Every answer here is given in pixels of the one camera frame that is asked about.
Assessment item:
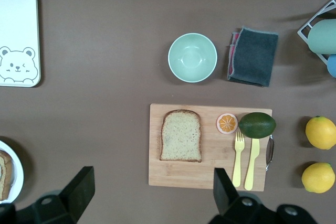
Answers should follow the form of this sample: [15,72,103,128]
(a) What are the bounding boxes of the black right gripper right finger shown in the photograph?
[209,167,318,224]

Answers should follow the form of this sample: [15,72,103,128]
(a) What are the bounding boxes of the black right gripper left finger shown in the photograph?
[0,166,95,224]

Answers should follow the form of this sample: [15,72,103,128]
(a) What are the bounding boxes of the white round plate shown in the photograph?
[0,140,25,204]

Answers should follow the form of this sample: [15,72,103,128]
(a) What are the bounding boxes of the brown bread slice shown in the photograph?
[0,150,14,201]
[159,109,203,163]

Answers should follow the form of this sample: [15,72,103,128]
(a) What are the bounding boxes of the yellow plastic fork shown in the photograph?
[232,131,245,188]

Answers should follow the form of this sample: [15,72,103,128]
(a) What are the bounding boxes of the yellow plastic knife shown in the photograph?
[244,137,260,191]

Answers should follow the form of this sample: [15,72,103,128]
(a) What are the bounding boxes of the bamboo cutting board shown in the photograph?
[148,103,275,192]

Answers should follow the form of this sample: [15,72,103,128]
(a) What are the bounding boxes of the toy orange slice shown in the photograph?
[216,113,239,135]

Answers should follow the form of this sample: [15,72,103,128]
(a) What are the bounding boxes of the dark green avocado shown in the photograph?
[238,112,277,139]

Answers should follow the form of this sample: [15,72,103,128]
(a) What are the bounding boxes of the yellow lemon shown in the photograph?
[301,162,336,194]
[304,115,336,151]

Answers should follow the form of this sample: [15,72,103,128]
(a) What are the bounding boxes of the mint green bowl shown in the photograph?
[167,33,218,83]

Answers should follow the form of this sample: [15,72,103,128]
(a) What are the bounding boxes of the dark grey folded cloth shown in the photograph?
[226,26,279,88]

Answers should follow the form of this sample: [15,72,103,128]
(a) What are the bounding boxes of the light blue cup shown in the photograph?
[327,54,336,78]

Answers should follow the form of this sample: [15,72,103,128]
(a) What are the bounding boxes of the cream bear print tray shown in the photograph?
[0,0,42,88]

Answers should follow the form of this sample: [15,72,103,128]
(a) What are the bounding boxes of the pale green cup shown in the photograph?
[307,18,336,55]

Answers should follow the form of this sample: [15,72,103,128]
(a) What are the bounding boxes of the white wire cup rack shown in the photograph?
[297,0,336,65]

